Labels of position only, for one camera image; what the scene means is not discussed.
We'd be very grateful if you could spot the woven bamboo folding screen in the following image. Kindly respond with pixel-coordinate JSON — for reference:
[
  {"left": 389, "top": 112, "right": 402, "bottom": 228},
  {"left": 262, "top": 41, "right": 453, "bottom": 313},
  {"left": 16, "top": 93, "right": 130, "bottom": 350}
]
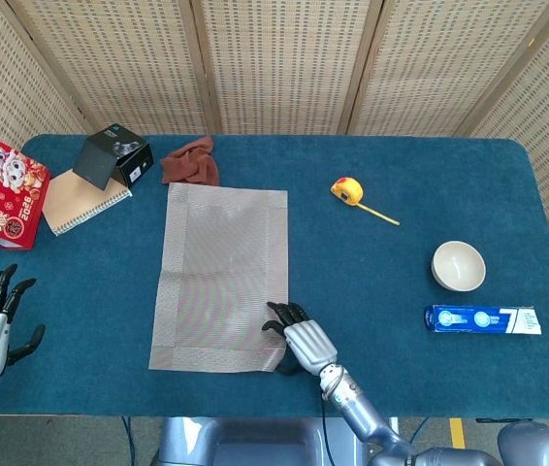
[{"left": 0, "top": 0, "right": 549, "bottom": 234}]

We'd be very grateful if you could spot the yellow tape measure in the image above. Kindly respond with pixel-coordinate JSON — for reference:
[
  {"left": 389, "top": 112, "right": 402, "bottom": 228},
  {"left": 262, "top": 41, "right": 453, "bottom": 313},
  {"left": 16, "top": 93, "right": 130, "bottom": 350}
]
[{"left": 330, "top": 177, "right": 401, "bottom": 227}]

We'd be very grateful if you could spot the grey woven placemat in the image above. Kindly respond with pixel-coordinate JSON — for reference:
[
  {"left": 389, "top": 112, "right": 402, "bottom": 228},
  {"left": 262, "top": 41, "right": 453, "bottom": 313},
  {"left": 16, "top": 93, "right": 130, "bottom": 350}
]
[{"left": 147, "top": 182, "right": 289, "bottom": 374}]

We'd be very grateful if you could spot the tan spiral notebook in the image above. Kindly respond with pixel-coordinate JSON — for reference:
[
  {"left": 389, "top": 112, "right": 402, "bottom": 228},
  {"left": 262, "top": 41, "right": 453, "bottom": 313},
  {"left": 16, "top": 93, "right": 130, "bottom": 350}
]
[{"left": 41, "top": 168, "right": 134, "bottom": 238}]

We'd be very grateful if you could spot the blue felt table cover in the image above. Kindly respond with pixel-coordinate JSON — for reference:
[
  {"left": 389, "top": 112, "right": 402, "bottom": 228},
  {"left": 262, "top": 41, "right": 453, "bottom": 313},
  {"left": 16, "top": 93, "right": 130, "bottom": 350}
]
[{"left": 0, "top": 134, "right": 549, "bottom": 418}]

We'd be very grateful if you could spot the blue floor cable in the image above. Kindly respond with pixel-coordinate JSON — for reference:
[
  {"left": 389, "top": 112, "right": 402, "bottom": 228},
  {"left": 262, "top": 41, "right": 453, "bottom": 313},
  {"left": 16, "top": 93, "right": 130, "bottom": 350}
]
[
  {"left": 119, "top": 416, "right": 138, "bottom": 466},
  {"left": 408, "top": 416, "right": 431, "bottom": 446}
]

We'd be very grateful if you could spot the blue toothpaste box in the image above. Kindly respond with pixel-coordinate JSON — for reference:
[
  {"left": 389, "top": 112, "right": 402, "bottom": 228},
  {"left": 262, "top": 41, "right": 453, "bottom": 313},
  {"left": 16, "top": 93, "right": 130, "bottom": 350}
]
[{"left": 423, "top": 304, "right": 543, "bottom": 336}]

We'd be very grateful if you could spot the black open cardboard box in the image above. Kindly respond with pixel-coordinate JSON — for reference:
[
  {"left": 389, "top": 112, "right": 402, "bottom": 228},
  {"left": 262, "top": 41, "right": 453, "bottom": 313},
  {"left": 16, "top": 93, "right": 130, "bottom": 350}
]
[{"left": 72, "top": 122, "right": 154, "bottom": 191}]

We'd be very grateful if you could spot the blue-grey robot torso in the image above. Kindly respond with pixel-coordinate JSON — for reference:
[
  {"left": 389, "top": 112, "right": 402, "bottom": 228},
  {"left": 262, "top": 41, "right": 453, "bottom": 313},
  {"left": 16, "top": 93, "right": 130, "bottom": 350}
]
[{"left": 150, "top": 416, "right": 368, "bottom": 466}]

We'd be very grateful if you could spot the cream round bowl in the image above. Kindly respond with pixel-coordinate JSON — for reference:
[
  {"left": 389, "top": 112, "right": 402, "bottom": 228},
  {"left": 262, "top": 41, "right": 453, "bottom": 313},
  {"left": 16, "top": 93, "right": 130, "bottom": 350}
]
[{"left": 431, "top": 240, "right": 487, "bottom": 293}]

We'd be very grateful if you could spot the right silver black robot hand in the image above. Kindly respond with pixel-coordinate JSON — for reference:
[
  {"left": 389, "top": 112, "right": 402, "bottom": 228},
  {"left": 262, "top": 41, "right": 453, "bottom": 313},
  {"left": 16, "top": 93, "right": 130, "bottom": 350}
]
[{"left": 261, "top": 301, "right": 339, "bottom": 378}]

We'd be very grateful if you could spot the brown crumpled cloth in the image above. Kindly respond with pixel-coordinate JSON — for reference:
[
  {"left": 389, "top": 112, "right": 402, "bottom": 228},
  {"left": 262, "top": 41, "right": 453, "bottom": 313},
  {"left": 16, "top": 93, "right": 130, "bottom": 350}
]
[{"left": 159, "top": 135, "right": 221, "bottom": 186}]

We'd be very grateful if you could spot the red desk calendar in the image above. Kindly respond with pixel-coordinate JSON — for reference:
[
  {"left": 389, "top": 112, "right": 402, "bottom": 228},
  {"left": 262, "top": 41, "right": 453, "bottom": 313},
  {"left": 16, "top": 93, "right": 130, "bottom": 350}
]
[{"left": 0, "top": 136, "right": 52, "bottom": 251}]

